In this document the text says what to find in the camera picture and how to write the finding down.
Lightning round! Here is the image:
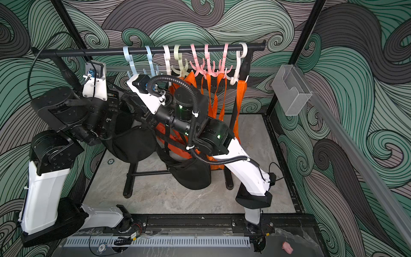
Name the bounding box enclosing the red orange black backpack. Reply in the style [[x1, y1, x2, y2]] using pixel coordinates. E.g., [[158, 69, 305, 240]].
[[155, 123, 192, 159]]

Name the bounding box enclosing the black sling bag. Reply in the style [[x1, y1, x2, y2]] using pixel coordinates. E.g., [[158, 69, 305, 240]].
[[156, 127, 211, 190]]

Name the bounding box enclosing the orange tote bag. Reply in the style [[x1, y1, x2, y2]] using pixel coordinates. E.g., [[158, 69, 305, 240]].
[[200, 73, 217, 120]]

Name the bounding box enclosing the orange fanny pack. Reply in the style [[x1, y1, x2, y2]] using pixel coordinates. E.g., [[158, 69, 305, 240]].
[[230, 80, 247, 142]]

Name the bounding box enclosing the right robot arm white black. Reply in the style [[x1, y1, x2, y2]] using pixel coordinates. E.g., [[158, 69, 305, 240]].
[[129, 82, 275, 226]]

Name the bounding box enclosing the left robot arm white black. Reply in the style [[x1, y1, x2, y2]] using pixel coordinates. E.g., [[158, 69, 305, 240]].
[[19, 87, 132, 247]]

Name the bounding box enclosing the light blue hook inner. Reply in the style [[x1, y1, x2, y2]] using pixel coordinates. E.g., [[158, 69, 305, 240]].
[[145, 46, 159, 77]]

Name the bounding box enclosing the light blue hook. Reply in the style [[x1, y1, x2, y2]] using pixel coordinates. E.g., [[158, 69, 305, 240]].
[[123, 46, 138, 78], [145, 46, 159, 77]]

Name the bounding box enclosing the light blue hook outer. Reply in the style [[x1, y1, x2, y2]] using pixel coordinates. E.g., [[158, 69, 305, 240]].
[[123, 46, 138, 78]]

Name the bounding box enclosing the pale green hook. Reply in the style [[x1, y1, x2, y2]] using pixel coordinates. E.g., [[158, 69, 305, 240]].
[[171, 45, 189, 78]]

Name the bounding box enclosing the white hook left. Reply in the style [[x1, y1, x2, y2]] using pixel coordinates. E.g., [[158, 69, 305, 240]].
[[163, 45, 172, 76]]

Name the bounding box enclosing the white hook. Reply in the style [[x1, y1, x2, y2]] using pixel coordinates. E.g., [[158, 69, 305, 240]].
[[163, 45, 172, 76], [230, 42, 248, 85]]

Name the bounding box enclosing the pink hook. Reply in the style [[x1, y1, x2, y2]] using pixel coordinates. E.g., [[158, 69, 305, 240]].
[[204, 44, 218, 78], [190, 44, 206, 76], [217, 43, 232, 79]]

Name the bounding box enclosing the white hook right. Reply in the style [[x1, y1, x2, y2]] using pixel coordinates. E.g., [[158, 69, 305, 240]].
[[230, 42, 248, 85]]

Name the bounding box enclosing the black clothes rack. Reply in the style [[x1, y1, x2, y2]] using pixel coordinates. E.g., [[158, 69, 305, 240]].
[[31, 40, 267, 199]]

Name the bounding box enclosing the pink small object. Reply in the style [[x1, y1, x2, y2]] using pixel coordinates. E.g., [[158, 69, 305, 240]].
[[281, 242, 293, 254]]

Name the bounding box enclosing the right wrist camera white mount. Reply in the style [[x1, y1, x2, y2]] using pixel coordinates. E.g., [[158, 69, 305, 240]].
[[127, 74, 166, 115]]

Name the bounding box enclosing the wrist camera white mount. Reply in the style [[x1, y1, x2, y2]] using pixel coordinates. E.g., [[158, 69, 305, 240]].
[[82, 61, 108, 101], [127, 74, 166, 115]]

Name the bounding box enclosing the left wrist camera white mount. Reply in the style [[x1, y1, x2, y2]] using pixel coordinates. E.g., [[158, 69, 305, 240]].
[[82, 61, 108, 101]]

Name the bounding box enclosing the black corrugated cable hose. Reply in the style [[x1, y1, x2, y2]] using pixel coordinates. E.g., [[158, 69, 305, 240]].
[[146, 74, 261, 166]]

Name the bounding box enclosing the white slotted cable duct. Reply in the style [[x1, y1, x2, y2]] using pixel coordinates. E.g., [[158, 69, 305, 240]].
[[64, 236, 250, 248]]

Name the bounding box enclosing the clear mesh wall bin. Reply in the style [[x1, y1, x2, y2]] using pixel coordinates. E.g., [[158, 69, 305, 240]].
[[271, 65, 312, 116]]

